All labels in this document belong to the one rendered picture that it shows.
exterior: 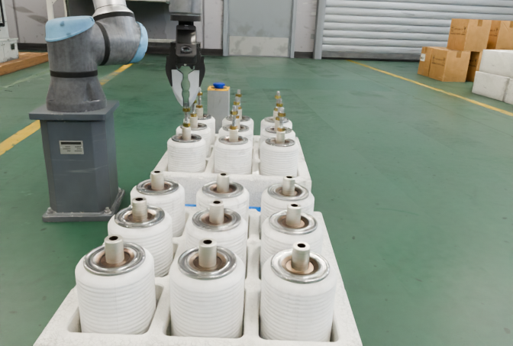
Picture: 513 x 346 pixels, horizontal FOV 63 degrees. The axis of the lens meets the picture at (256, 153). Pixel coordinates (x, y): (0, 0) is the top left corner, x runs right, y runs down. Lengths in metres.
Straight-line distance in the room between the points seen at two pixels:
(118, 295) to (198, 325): 0.10
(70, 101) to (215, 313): 0.77
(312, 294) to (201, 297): 0.13
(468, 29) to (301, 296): 4.29
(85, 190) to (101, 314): 0.69
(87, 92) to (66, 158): 0.18
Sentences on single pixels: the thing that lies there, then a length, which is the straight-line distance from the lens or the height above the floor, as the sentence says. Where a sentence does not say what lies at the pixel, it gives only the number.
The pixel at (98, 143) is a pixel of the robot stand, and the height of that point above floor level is 0.22.
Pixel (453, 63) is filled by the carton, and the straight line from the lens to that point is 4.66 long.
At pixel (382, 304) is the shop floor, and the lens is 0.96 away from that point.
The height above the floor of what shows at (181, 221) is 0.19.
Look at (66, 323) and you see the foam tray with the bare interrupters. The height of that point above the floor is 0.18.
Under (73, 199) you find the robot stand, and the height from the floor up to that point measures 0.06.
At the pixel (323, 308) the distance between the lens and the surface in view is 0.55.
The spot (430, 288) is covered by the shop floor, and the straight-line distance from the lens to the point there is 1.04.
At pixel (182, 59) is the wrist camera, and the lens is 0.95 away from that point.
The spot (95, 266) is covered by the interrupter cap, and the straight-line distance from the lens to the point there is 0.57.
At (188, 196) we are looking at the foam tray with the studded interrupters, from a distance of 1.05.
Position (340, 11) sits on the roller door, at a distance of 6.23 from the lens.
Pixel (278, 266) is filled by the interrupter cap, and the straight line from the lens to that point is 0.55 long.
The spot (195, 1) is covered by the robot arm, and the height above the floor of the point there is 0.58.
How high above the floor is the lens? 0.55
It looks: 18 degrees down
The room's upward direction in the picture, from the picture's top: 2 degrees clockwise
